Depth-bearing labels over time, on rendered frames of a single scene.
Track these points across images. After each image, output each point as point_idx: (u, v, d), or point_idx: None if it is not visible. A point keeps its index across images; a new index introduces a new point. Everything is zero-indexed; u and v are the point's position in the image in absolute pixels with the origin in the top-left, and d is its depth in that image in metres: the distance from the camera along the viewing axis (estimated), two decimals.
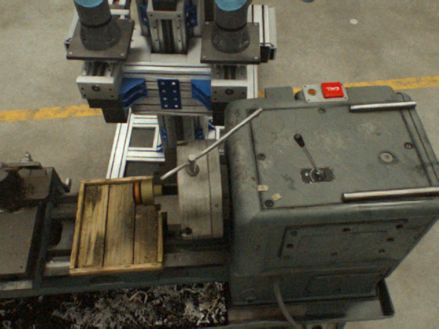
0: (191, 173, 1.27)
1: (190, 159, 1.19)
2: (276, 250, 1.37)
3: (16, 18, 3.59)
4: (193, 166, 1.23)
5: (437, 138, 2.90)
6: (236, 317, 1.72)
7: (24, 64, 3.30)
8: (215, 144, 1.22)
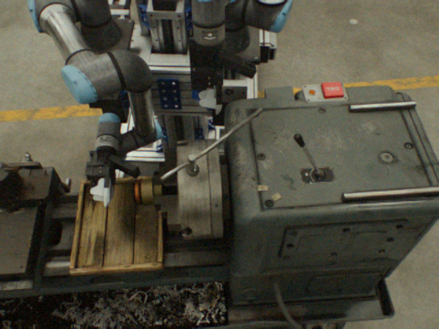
0: (191, 173, 1.27)
1: (190, 159, 1.19)
2: (276, 250, 1.37)
3: (16, 18, 3.59)
4: (193, 166, 1.23)
5: (437, 138, 2.90)
6: (236, 317, 1.72)
7: (24, 64, 3.30)
8: (215, 144, 1.22)
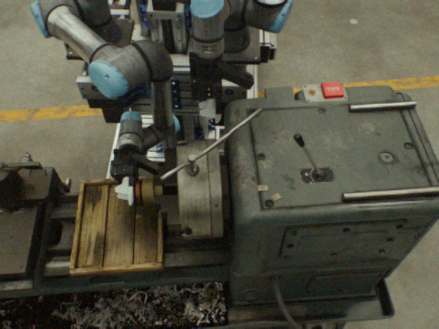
0: (191, 173, 1.27)
1: (190, 159, 1.19)
2: (276, 250, 1.37)
3: (16, 18, 3.59)
4: (193, 166, 1.23)
5: (437, 138, 2.90)
6: (236, 317, 1.72)
7: (24, 64, 3.30)
8: (215, 144, 1.22)
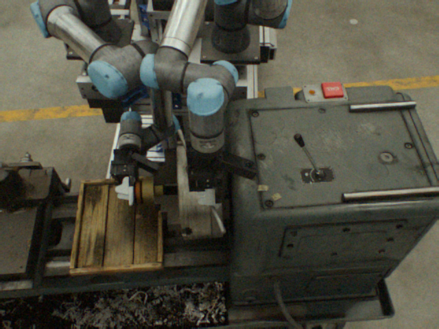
0: None
1: None
2: (276, 250, 1.37)
3: (16, 18, 3.59)
4: None
5: (437, 138, 2.90)
6: (236, 317, 1.72)
7: (24, 64, 3.30)
8: None
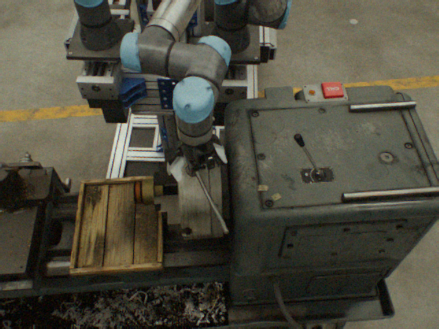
0: None
1: None
2: (276, 250, 1.37)
3: (16, 18, 3.59)
4: None
5: (437, 138, 2.90)
6: (236, 317, 1.72)
7: (24, 64, 3.30)
8: (201, 182, 1.17)
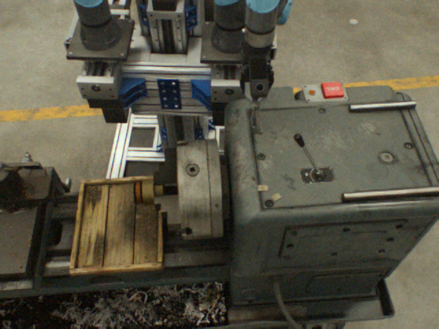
0: (257, 127, 1.30)
1: (258, 104, 1.23)
2: (276, 250, 1.37)
3: (16, 18, 3.59)
4: (259, 114, 1.27)
5: (437, 138, 2.90)
6: (236, 317, 1.72)
7: (24, 64, 3.30)
8: None
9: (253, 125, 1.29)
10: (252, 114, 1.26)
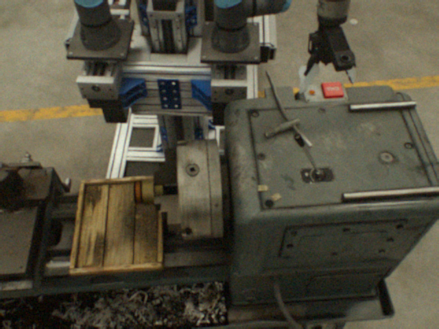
0: (273, 135, 1.31)
1: (299, 123, 1.33)
2: (276, 250, 1.37)
3: (16, 18, 3.59)
4: (286, 129, 1.33)
5: (437, 138, 2.90)
6: (236, 317, 1.72)
7: (24, 64, 3.30)
8: (282, 106, 1.37)
9: (276, 130, 1.31)
10: (288, 124, 1.31)
